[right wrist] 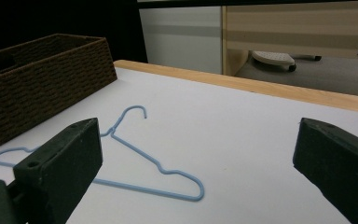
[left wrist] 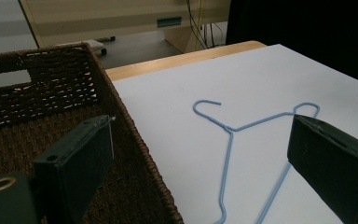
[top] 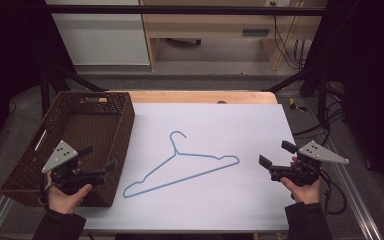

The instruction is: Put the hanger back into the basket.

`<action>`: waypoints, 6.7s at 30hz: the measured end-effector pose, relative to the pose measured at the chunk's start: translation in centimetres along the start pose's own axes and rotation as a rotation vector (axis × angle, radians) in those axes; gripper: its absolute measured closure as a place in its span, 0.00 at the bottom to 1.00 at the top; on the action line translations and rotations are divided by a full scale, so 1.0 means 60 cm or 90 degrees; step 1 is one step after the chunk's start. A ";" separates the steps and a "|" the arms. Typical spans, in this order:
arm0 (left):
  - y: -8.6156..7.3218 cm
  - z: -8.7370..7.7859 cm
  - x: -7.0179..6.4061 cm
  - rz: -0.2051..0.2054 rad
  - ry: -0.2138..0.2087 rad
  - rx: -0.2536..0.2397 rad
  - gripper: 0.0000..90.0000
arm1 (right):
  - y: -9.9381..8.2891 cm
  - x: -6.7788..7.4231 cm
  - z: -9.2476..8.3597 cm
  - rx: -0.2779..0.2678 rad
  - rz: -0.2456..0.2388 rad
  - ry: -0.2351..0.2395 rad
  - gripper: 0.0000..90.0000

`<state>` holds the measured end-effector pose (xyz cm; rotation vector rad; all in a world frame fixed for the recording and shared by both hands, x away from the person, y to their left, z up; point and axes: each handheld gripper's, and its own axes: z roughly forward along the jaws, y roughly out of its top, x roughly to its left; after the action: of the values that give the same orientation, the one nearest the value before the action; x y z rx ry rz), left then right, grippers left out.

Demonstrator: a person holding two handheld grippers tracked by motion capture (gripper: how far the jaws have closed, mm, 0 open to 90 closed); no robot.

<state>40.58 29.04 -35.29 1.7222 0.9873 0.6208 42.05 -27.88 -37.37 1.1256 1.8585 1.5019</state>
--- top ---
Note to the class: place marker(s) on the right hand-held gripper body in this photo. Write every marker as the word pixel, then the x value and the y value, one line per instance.
pixel 305 166

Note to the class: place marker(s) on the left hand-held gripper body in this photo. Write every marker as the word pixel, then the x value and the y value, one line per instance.
pixel 67 175

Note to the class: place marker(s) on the person's left hand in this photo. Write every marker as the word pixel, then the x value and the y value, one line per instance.
pixel 67 199

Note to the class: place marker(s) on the person's right hand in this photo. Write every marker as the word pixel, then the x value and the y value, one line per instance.
pixel 305 193

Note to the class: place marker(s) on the brown woven plastic basket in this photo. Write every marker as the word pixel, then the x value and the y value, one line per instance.
pixel 90 133

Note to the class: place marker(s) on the yellow and black tool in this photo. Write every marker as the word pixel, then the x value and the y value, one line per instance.
pixel 295 105

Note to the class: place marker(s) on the white table sheet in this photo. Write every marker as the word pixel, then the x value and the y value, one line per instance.
pixel 213 200

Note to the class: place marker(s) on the black metal stand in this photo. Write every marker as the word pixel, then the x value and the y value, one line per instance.
pixel 313 78
pixel 58 78

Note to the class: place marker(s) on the dark curtain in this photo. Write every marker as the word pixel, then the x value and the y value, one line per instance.
pixel 366 83
pixel 13 60

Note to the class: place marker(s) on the white cabinet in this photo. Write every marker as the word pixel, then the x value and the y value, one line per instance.
pixel 103 36

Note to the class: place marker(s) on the light wooden desk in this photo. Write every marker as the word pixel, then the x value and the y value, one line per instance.
pixel 210 23

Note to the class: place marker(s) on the black horizontal frame bar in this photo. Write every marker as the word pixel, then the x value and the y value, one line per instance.
pixel 180 10

